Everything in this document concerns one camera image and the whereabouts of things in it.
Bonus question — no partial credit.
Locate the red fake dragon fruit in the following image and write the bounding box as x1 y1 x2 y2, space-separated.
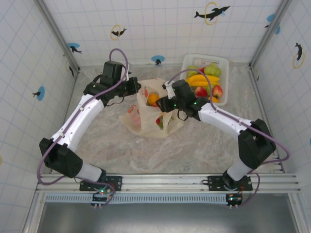
130 113 143 128

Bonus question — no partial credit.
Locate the cream orange-print plastic bag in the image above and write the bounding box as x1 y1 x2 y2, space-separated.
119 77 185 139

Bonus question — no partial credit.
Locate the white plastic basket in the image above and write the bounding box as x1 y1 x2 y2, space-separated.
182 53 230 107

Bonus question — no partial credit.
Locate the green fake pear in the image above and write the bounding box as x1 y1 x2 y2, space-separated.
186 65 200 77

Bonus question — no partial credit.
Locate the green fake custard apple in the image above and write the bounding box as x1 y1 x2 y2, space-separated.
204 62 222 76

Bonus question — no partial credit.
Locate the blue circle penguin sticker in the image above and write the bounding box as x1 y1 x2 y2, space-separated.
151 55 165 66

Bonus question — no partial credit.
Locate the marbled plastic table cover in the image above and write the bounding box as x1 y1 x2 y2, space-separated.
60 66 277 174

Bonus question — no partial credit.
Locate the blue circle seal sticker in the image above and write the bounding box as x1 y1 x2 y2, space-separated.
33 86 46 101
67 42 83 54
264 14 281 34

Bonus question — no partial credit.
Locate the grey metal panel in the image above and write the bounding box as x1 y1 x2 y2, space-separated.
36 202 300 233

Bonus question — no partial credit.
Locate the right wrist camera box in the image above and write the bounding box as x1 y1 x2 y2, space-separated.
161 81 175 99

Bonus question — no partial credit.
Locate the left gripper thin black cable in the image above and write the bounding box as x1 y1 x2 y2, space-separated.
93 73 126 107

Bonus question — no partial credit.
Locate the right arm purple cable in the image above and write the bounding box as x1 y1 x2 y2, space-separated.
166 69 291 207

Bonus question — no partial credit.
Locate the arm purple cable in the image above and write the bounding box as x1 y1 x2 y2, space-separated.
37 48 129 207
166 69 291 207

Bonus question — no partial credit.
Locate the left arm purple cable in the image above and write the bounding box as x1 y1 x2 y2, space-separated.
37 48 129 207

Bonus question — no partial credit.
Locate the seal yellow ring sticker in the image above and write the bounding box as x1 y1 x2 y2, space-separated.
65 60 75 77
293 42 306 69

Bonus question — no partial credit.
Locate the small dolphin yellow ring sticker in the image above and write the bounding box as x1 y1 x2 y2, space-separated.
110 24 128 41

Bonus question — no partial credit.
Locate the aluminium corner post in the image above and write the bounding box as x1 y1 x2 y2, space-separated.
35 0 81 73
249 0 292 69

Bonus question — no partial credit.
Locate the aluminium mounting rail frame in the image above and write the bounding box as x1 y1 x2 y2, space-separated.
35 173 301 194

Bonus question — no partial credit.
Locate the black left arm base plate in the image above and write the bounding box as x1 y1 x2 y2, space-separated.
79 175 123 192

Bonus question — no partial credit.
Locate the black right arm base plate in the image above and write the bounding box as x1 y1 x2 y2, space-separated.
207 175 253 192

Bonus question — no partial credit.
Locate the large dolphin yellow ring sticker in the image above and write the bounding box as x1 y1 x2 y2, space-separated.
193 1 231 26

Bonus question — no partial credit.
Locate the white slotted cable duct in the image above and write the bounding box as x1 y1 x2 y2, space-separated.
44 193 292 204

